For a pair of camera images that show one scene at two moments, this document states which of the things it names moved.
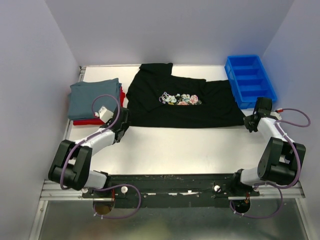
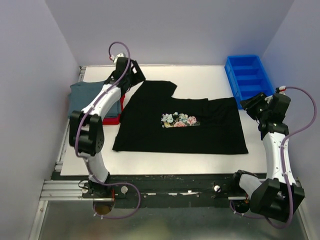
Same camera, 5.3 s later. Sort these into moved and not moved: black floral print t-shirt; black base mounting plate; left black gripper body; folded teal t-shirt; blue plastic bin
Moved: left black gripper body; black floral print t-shirt
Not moved: folded teal t-shirt; blue plastic bin; black base mounting plate
